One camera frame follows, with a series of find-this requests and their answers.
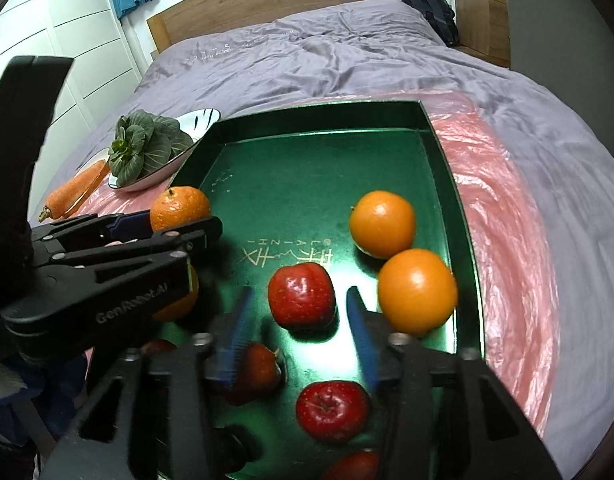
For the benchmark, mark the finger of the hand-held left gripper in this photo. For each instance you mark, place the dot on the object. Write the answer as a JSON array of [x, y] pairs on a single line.
[[187, 240], [124, 223]]

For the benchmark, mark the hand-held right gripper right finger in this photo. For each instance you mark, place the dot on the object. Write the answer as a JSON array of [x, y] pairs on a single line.
[[362, 340]]

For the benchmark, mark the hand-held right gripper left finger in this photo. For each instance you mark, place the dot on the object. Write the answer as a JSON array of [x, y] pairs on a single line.
[[237, 330]]

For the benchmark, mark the small orange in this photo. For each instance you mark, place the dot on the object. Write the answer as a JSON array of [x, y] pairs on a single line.
[[179, 207], [417, 290]]

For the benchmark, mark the red apple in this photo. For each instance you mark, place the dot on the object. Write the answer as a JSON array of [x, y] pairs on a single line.
[[354, 466], [301, 297], [262, 370], [159, 347], [332, 410]]

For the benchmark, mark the large orange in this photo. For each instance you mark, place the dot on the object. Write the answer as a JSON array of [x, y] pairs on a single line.
[[184, 305]]

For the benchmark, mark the medium orange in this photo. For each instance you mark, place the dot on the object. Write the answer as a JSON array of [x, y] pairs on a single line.
[[382, 222]]

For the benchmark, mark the green tray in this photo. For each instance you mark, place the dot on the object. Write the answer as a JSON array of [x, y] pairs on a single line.
[[307, 175]]

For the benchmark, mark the carrot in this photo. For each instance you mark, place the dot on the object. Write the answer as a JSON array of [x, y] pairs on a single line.
[[74, 192]]

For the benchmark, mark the green bok choy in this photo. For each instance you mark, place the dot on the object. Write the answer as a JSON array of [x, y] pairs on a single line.
[[142, 145]]

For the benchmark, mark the striped white plate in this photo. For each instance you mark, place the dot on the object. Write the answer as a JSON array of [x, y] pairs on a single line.
[[202, 120]]

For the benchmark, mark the pink plastic sheet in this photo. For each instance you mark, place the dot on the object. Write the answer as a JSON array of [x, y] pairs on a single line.
[[502, 240]]

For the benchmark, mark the white wardrobe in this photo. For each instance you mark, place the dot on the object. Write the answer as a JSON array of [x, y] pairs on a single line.
[[77, 35]]

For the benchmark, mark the wooden headboard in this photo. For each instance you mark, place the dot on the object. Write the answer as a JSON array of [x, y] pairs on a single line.
[[262, 5]]

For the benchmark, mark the black backpack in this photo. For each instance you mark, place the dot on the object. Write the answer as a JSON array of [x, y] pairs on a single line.
[[432, 10]]

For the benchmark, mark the wooden nightstand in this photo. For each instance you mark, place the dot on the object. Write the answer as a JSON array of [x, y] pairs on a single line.
[[479, 25]]

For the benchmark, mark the grey chair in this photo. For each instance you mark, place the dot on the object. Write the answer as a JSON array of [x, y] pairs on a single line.
[[562, 35]]

